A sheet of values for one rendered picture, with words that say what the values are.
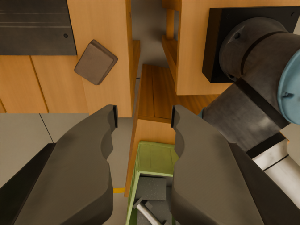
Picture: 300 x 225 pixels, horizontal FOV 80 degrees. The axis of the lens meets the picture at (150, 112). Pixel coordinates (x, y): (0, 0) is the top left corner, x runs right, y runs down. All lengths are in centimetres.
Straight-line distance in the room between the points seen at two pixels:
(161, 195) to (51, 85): 61
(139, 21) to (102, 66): 93
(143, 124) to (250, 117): 49
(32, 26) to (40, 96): 21
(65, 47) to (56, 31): 4
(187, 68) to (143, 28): 86
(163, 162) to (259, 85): 49
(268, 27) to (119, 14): 33
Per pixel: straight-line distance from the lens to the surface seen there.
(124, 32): 51
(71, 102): 64
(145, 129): 76
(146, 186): 85
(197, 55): 58
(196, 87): 62
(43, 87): 65
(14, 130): 216
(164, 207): 91
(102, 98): 57
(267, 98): 33
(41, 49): 58
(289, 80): 32
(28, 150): 226
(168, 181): 90
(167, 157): 75
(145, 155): 73
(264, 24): 47
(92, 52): 50
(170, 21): 117
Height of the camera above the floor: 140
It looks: 59 degrees down
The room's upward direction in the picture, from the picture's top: 179 degrees clockwise
